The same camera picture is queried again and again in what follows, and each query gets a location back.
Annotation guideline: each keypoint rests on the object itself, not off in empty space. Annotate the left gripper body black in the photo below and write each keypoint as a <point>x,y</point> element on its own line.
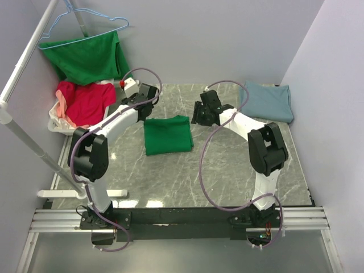
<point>133,97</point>

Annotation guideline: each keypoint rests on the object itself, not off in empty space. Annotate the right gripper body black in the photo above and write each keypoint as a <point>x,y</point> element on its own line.
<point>199,115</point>

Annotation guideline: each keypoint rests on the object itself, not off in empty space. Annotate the green t-shirt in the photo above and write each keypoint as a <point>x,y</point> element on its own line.
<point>87,60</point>
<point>164,136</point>

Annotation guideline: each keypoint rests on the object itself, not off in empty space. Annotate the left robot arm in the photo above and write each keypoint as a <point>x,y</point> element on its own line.
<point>89,153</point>

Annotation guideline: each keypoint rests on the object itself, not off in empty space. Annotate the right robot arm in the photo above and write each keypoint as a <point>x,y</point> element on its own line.
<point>266,146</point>

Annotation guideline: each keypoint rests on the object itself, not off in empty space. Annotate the green t-shirt on hanger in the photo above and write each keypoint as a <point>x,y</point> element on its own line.
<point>87,60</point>

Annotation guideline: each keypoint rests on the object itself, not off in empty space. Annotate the red t-shirt in basket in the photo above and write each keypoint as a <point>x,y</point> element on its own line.
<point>86,105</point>

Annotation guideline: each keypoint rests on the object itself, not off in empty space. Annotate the folded blue-grey t-shirt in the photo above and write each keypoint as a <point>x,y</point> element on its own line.
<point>268,102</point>

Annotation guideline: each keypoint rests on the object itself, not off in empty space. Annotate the pink garment in basket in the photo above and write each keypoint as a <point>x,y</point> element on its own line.
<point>62,109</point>

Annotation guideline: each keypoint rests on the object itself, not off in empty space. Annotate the black base beam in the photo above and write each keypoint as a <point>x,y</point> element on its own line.
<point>182,223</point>

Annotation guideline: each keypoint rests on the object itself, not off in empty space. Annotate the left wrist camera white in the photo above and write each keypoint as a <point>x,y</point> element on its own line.
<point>129,86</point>

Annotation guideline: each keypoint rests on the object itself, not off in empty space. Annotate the blue wire hanger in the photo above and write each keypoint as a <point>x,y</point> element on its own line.
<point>77,11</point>

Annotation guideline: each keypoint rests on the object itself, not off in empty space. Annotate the white clothes rack frame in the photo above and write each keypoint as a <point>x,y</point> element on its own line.
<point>7,120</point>

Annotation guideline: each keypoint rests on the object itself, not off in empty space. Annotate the aluminium rail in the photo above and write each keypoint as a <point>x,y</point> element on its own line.
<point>67,220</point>

